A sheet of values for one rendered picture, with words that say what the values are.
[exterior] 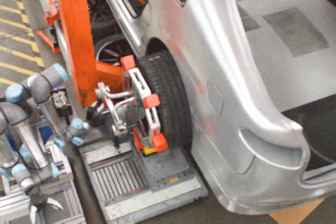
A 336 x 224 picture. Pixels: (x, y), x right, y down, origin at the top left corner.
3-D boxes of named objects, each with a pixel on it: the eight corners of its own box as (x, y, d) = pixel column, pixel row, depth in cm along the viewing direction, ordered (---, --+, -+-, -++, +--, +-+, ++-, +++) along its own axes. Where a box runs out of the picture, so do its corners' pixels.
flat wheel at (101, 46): (178, 79, 395) (179, 60, 377) (119, 116, 372) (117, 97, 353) (133, 41, 427) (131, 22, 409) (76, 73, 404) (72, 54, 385)
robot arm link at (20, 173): (26, 168, 235) (22, 160, 228) (35, 183, 230) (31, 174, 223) (13, 176, 233) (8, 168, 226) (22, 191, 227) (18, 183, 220)
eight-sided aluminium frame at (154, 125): (160, 159, 308) (160, 109, 264) (151, 162, 306) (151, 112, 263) (131, 104, 338) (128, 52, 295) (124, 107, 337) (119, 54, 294)
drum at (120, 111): (148, 120, 303) (148, 107, 292) (119, 129, 299) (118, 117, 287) (141, 106, 311) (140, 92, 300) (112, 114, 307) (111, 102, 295)
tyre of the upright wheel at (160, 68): (207, 107, 263) (163, 29, 293) (170, 119, 258) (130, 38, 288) (192, 156, 320) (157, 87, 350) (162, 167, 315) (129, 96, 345)
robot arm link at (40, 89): (30, 88, 246) (64, 151, 275) (45, 77, 251) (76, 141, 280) (20, 83, 254) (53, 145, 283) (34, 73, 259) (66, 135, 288)
